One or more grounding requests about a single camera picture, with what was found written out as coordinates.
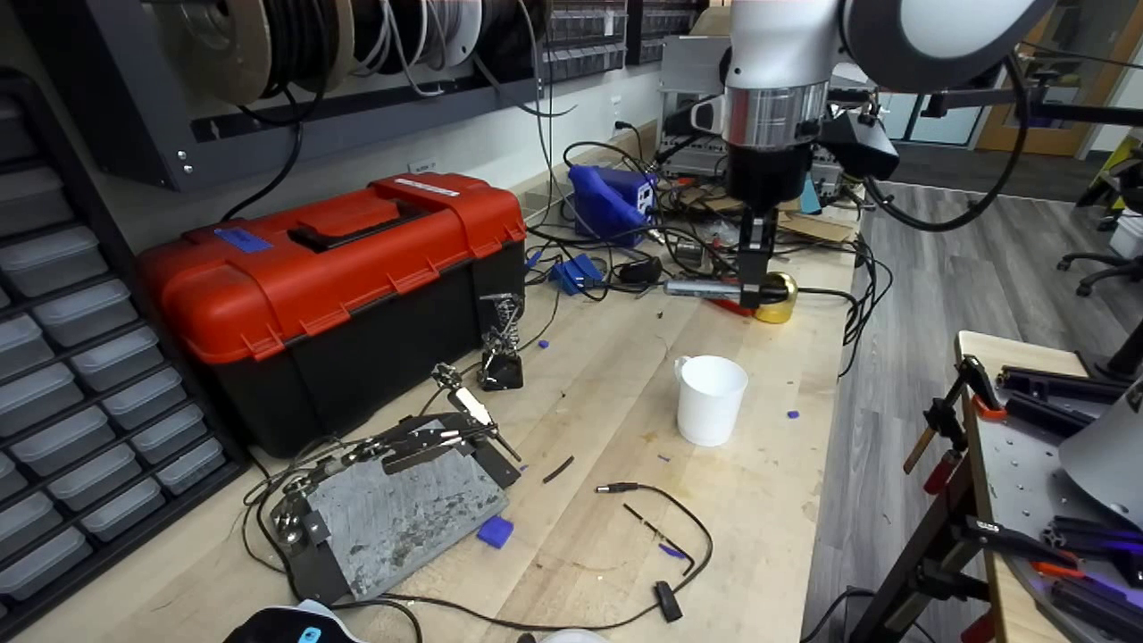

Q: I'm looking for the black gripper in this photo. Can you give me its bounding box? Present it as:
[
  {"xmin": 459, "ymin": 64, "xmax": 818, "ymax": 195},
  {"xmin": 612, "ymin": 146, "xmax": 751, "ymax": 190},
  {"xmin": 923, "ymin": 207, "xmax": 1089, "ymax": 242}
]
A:
[{"xmin": 724, "ymin": 138, "xmax": 823, "ymax": 312}]

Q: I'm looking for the black grey marker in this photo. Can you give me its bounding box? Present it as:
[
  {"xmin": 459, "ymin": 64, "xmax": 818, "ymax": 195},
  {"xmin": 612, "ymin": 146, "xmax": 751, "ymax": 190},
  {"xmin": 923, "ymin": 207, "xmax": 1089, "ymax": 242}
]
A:
[{"xmin": 660, "ymin": 275, "xmax": 744, "ymax": 299}]

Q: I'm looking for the white plastic cup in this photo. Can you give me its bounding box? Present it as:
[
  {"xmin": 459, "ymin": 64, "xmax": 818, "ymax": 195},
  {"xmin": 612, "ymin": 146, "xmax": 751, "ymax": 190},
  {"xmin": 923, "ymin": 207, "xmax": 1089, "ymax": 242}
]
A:
[{"xmin": 668, "ymin": 354, "xmax": 755, "ymax": 455}]

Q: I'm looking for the black power adapter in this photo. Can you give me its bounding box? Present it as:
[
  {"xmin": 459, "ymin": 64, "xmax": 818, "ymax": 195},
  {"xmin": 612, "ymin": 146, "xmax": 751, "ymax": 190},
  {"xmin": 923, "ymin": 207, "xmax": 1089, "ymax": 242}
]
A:
[{"xmin": 615, "ymin": 257, "xmax": 665, "ymax": 292}]

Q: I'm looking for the blue bag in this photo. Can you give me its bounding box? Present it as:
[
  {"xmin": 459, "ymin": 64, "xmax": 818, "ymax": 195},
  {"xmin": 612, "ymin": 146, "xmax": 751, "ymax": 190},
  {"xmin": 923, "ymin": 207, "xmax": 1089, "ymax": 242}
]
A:
[{"xmin": 564, "ymin": 162, "xmax": 658, "ymax": 245}]

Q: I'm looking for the orange black bar clamp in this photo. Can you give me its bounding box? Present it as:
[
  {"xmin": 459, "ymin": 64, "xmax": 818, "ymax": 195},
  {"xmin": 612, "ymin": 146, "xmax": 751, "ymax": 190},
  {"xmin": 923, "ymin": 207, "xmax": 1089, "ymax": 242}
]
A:
[{"xmin": 900, "ymin": 354, "xmax": 1006, "ymax": 477}]

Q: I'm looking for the small black vise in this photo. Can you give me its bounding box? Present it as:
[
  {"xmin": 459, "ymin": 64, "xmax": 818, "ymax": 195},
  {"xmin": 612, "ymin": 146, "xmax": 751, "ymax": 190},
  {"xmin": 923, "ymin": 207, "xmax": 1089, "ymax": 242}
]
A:
[{"xmin": 476, "ymin": 284, "xmax": 527, "ymax": 392}]

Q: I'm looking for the black office chair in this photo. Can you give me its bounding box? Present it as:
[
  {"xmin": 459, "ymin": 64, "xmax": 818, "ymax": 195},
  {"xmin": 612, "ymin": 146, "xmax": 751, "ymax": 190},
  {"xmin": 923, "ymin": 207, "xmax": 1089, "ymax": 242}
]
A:
[{"xmin": 1054, "ymin": 155, "xmax": 1143, "ymax": 299}]

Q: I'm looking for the wooden side table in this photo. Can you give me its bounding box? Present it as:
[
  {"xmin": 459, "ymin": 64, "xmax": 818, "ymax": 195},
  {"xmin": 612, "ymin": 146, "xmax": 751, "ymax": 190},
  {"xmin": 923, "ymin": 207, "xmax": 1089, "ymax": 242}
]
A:
[{"xmin": 851, "ymin": 327, "xmax": 1143, "ymax": 643}]

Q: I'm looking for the blue plastic block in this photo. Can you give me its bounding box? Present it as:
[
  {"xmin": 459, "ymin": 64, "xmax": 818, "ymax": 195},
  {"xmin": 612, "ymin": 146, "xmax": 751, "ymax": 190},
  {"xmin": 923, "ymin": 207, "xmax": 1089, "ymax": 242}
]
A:
[{"xmin": 476, "ymin": 513, "xmax": 518, "ymax": 555}]

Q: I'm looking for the grey metal sheet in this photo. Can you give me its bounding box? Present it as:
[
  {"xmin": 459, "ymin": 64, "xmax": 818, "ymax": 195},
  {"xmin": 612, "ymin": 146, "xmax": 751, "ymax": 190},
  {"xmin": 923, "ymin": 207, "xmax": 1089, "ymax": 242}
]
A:
[{"xmin": 1054, "ymin": 377, "xmax": 1143, "ymax": 527}]

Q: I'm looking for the red black toolbox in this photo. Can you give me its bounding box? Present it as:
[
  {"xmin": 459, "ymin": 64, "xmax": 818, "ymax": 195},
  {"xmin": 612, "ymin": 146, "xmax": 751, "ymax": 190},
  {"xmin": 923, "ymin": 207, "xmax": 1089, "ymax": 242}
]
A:
[{"xmin": 136, "ymin": 171, "xmax": 531, "ymax": 462}]

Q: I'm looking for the grey metal plate device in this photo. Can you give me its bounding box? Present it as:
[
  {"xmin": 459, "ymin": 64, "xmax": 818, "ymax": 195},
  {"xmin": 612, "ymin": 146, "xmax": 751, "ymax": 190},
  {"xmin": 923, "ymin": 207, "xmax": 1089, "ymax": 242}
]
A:
[{"xmin": 264, "ymin": 413, "xmax": 527, "ymax": 606}]

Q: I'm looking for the tan spool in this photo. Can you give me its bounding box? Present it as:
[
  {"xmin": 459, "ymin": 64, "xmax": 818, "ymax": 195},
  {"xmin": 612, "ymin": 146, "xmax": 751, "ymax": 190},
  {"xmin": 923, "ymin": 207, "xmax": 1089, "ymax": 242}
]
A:
[{"xmin": 146, "ymin": 0, "xmax": 280, "ymax": 108}]

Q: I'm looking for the dark metal spool rack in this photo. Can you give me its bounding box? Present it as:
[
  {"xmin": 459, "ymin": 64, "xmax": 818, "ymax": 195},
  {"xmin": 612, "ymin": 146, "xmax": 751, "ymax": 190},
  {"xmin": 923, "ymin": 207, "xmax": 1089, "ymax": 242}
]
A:
[{"xmin": 11, "ymin": 0, "xmax": 719, "ymax": 193}]

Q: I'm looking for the grey drawer cabinet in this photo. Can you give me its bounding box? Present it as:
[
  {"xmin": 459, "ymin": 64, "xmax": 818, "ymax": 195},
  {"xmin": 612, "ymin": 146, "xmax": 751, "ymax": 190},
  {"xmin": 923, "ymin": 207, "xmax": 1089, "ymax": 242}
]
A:
[{"xmin": 0, "ymin": 64, "xmax": 255, "ymax": 639}]

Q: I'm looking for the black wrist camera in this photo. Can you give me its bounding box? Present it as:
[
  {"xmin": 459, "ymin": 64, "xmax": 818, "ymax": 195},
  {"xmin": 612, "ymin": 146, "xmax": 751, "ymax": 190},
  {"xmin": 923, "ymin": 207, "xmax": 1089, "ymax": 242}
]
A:
[{"xmin": 818, "ymin": 111, "xmax": 905, "ymax": 182}]

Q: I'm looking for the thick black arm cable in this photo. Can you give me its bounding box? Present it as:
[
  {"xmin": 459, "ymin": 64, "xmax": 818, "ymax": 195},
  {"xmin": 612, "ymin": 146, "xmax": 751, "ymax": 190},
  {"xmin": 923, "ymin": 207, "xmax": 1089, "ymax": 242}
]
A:
[{"xmin": 860, "ymin": 50, "xmax": 1033, "ymax": 234}]

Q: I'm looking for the thin black cable with plug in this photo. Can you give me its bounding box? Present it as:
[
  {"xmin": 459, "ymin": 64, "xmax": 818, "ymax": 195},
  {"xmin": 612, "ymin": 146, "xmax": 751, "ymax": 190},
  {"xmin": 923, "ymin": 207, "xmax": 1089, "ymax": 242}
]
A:
[{"xmin": 380, "ymin": 477, "xmax": 719, "ymax": 636}]

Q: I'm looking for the white wire spool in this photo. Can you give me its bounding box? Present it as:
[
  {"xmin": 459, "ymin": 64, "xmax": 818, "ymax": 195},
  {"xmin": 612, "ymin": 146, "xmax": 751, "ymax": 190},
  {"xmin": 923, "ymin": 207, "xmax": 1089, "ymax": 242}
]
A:
[{"xmin": 352, "ymin": 0, "xmax": 487, "ymax": 81}]

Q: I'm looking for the black cable hanging from rack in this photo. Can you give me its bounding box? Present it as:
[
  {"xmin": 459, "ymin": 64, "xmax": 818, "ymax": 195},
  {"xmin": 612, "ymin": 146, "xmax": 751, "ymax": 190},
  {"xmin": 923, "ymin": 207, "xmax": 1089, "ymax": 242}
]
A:
[{"xmin": 218, "ymin": 86, "xmax": 306, "ymax": 230}]

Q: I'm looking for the black wire spool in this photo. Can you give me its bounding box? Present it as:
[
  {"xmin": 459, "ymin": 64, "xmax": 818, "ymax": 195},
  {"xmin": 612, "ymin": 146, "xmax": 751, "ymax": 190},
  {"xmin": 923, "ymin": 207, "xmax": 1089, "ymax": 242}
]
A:
[{"xmin": 261, "ymin": 0, "xmax": 356, "ymax": 101}]

